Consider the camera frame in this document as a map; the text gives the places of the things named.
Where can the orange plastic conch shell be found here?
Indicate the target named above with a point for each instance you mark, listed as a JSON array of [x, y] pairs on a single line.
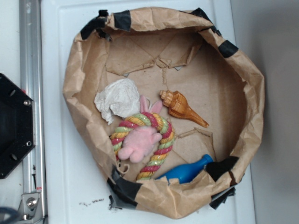
[[178, 107]]

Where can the metal corner bracket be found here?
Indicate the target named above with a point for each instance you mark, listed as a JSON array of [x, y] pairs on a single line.
[[30, 208]]

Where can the multicolour rope ring toy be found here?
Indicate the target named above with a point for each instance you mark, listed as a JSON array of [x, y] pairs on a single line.
[[165, 144]]

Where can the aluminium extrusion rail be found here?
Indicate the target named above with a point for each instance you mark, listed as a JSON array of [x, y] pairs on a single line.
[[34, 173]]

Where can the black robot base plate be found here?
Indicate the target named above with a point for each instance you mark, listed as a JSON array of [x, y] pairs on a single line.
[[16, 126]]

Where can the crumpled white paper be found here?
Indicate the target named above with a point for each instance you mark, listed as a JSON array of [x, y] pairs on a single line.
[[120, 98]]

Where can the pink plush bunny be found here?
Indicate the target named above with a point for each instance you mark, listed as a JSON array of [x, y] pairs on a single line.
[[139, 143]]

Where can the blue plastic bottle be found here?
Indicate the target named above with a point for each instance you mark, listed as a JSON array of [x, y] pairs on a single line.
[[187, 172]]

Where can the white plastic tray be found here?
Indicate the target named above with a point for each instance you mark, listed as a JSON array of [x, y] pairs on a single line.
[[77, 191]]

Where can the brown paper bag bin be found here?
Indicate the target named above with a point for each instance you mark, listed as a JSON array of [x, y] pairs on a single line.
[[166, 49]]

